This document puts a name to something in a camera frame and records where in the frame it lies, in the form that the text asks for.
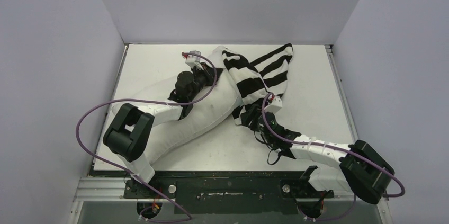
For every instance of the white pillow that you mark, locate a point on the white pillow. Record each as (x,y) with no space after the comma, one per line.
(211,106)

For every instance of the black white striped pillowcase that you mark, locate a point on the black white striped pillowcase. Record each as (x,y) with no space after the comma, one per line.
(254,79)

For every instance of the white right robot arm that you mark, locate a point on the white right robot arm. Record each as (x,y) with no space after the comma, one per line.
(357,167)

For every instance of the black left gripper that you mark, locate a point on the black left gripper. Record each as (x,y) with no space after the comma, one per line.
(206,71)

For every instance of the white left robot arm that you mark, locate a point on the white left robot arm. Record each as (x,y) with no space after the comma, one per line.
(128,134)

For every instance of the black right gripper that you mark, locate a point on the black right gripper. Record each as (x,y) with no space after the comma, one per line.
(249,116)

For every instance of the black metal base rail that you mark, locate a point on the black metal base rail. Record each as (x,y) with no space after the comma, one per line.
(219,197)

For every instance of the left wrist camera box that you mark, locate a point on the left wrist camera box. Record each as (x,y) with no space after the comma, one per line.
(192,58)

